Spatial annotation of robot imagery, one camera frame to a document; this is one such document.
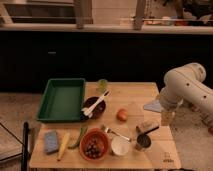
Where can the metal measuring cup black handle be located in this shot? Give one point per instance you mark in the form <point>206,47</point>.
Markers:
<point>143,141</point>

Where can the red orange apple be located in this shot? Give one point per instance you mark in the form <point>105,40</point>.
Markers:
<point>122,115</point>

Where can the white round cup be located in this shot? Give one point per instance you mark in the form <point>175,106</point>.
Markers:
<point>119,146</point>

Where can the grey triangular cloth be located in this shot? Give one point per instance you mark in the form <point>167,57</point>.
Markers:
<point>154,106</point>

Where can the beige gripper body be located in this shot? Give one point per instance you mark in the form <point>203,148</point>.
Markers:
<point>167,117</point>

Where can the orange bowl with berries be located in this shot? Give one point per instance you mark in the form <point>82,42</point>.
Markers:
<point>94,145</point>

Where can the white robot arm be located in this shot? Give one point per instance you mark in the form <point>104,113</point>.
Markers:
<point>186,83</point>

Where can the blue grey sponge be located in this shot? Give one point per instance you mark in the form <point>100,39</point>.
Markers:
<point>51,144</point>

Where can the black chair frame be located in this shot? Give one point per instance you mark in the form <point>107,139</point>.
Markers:
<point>24,143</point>

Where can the metal fork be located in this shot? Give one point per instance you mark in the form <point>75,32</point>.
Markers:
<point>108,130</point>

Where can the green plastic tray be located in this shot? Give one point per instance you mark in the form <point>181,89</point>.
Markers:
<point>62,101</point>

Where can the small green cup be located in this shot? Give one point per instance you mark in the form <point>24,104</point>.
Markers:
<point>102,85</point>

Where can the yellow corn cob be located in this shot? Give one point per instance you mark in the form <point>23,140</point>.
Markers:
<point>63,146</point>

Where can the dark brown bowl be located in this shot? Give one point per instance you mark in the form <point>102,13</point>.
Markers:
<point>98,110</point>

